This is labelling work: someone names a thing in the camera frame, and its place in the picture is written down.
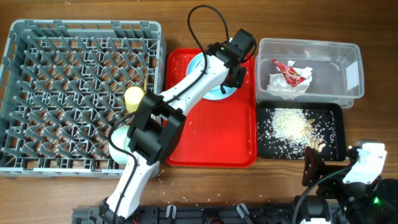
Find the wooden chopstick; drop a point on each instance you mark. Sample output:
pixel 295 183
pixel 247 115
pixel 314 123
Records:
pixel 145 84

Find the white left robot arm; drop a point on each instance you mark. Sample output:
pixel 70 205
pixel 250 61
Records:
pixel 159 120

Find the yellow plastic cup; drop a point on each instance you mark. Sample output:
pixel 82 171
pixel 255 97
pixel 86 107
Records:
pixel 132 98

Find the white paper napkin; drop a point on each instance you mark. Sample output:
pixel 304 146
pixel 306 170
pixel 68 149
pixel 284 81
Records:
pixel 278 82

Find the green bowl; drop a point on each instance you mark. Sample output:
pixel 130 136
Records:
pixel 118 137

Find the rice and food scraps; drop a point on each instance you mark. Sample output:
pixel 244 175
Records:
pixel 284 133

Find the light blue plate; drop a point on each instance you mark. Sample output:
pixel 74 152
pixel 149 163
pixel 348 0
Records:
pixel 215 93

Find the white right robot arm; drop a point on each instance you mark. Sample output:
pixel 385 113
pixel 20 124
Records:
pixel 361 192

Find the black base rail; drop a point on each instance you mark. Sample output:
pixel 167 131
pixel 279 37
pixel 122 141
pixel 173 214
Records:
pixel 267 213

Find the black waste tray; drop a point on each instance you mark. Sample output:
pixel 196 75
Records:
pixel 338 116

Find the red snack wrapper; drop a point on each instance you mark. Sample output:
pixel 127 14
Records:
pixel 290 75

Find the grey dishwasher rack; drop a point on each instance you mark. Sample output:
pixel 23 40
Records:
pixel 62 89

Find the clear plastic bin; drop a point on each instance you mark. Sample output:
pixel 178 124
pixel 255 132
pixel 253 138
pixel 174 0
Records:
pixel 337 70

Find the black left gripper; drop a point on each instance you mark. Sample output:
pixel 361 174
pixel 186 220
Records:
pixel 240 82

